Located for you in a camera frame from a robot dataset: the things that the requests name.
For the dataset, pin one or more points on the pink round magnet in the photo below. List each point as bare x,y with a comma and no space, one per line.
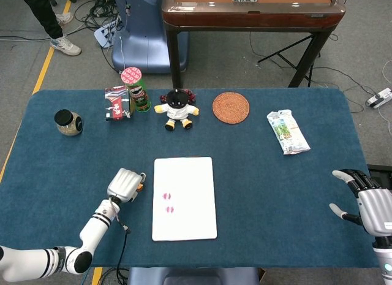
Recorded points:
170,209
167,196

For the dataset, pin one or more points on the blue table cloth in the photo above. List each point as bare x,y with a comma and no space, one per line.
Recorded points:
275,190

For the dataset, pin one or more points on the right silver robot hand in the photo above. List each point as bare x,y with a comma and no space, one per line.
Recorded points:
375,208

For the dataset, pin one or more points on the white rectangular board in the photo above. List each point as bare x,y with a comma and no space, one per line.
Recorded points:
190,174

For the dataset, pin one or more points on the white printed snack bag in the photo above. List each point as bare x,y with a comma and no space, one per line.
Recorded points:
288,133

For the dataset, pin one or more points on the blue machine base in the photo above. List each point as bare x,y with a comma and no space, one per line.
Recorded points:
147,30

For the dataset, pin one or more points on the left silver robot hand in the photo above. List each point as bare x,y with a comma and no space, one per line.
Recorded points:
124,185

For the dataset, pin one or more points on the glass jar black lid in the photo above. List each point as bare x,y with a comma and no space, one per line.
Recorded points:
69,124

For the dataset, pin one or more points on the dark patterned gift box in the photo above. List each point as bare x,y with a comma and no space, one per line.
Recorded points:
118,104

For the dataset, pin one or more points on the green Pringles can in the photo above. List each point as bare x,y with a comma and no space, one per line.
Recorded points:
139,95

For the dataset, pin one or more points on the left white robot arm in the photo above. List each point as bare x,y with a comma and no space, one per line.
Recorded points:
98,223

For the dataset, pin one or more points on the white power strip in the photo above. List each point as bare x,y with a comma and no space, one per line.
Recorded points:
105,35
379,98

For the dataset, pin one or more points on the person in black trousers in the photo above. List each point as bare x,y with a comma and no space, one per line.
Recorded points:
43,12

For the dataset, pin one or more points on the orange disc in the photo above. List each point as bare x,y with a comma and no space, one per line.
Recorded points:
140,187

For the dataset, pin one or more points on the black plush doll white coat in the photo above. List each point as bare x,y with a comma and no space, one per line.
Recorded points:
177,111

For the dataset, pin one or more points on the blue robot body base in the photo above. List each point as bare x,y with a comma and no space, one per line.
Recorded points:
193,275

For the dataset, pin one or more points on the round woven rattan coaster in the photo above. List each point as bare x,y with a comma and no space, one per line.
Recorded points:
231,108

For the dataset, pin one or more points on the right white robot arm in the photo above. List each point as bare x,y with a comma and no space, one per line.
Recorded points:
384,263

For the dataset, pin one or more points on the brown mahjong table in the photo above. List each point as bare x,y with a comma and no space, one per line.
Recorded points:
251,18

